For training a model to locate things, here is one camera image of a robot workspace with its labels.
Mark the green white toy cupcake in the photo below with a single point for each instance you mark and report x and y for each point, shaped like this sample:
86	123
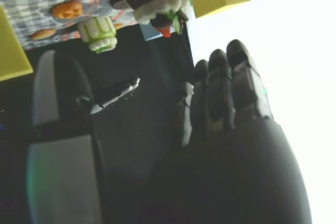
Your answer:
97	28

